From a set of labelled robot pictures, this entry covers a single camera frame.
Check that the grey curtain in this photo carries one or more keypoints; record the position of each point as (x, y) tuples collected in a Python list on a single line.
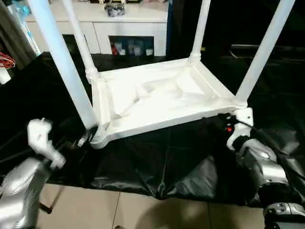
[(14, 33)]

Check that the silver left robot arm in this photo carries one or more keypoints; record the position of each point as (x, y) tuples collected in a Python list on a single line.
[(21, 191)]

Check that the white sideboard with glass doors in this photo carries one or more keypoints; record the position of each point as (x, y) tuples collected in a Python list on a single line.
[(102, 28)]

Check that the dark object on cabinet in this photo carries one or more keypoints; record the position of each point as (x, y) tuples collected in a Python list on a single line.
[(115, 9)]

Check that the blue lit device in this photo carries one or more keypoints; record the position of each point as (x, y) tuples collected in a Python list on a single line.
[(20, 8)]

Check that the black folding table frame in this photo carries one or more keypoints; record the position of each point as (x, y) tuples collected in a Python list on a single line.
[(45, 208)]

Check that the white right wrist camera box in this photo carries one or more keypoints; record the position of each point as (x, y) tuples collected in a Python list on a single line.
[(240, 126)]

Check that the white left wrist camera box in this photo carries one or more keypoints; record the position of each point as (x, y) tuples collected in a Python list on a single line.
[(40, 136)]

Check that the white plastic table leg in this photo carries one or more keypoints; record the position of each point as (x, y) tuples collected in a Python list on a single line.
[(62, 62), (264, 52), (200, 28), (78, 38)]

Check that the white plastic table top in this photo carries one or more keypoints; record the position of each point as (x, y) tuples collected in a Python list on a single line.
[(157, 95)]

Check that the black plastic mat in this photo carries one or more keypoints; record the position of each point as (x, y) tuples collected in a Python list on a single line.
[(167, 162)]

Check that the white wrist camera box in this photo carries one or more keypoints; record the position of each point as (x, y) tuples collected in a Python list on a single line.
[(240, 126), (40, 136)]

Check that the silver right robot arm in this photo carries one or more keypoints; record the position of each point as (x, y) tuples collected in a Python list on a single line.
[(262, 164)]

